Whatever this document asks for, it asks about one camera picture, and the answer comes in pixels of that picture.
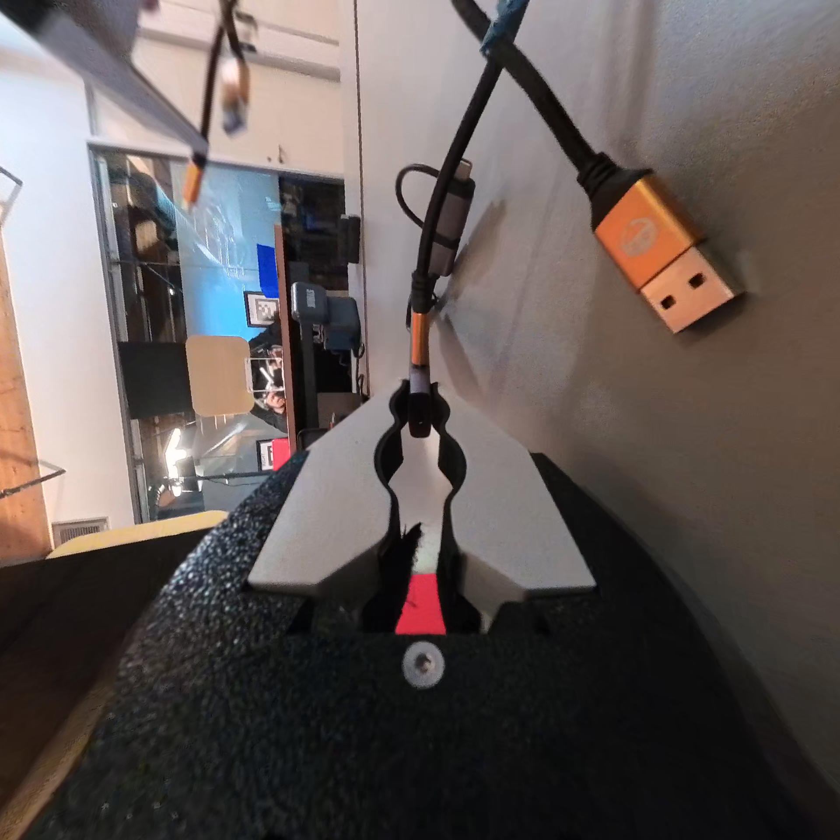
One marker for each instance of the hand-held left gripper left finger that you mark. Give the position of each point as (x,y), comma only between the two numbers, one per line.
(328,518)

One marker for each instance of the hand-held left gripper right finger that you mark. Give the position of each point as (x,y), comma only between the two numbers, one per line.
(512,525)

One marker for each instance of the grey usb-c adapter with tether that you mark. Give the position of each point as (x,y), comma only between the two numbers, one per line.
(453,216)

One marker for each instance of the grey usb hub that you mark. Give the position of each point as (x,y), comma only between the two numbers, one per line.
(98,65)

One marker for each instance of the small red bin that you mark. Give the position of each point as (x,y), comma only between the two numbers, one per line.
(282,453)

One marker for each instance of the wooden board on white stand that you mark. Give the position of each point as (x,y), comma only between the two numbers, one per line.
(216,374)

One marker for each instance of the grey battery charger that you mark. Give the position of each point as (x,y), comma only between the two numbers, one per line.
(328,321)

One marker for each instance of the framed tag picture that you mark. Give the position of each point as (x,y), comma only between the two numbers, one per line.
(262,308)

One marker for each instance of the black panel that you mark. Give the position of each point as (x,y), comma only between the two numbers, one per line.
(154,380)

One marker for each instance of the blue plastic bin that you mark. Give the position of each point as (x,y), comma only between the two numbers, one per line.
(266,269)

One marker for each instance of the wall air vent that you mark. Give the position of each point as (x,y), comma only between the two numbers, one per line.
(79,531)

